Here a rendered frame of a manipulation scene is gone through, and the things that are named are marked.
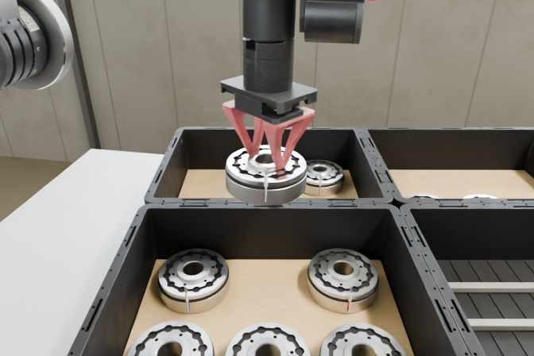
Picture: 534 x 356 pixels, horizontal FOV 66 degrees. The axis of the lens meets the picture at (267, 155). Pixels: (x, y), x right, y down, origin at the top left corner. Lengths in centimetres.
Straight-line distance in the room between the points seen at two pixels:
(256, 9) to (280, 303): 40
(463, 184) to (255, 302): 55
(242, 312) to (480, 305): 34
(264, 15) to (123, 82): 217
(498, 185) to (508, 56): 140
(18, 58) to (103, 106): 190
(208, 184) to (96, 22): 178
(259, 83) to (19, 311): 64
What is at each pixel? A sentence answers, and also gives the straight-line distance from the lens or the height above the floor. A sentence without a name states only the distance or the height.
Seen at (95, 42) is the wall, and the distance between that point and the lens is 258.
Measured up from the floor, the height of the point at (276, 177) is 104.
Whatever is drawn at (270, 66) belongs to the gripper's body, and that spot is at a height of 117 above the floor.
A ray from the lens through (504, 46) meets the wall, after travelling 233.
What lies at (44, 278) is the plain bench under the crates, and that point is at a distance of 96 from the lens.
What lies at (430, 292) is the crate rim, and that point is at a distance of 54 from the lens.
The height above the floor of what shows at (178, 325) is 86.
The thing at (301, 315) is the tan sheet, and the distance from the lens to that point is 62.
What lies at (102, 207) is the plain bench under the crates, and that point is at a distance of 113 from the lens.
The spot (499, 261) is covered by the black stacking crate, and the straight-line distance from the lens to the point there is 79.
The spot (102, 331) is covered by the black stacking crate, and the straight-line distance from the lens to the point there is 53.
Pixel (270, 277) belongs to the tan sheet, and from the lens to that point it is 67.
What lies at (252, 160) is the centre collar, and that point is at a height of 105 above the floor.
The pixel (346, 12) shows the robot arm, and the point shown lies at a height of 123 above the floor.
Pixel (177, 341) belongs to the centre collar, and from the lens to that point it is 55.
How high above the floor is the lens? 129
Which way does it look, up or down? 27 degrees down
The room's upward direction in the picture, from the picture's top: straight up
